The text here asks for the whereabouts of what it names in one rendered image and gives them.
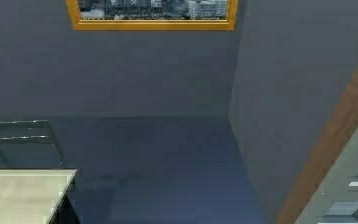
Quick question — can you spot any gold framed city picture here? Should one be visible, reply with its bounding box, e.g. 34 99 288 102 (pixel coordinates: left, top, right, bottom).
65 0 239 32

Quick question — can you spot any pale top table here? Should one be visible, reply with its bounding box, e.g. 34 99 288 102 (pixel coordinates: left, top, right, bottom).
0 168 82 224

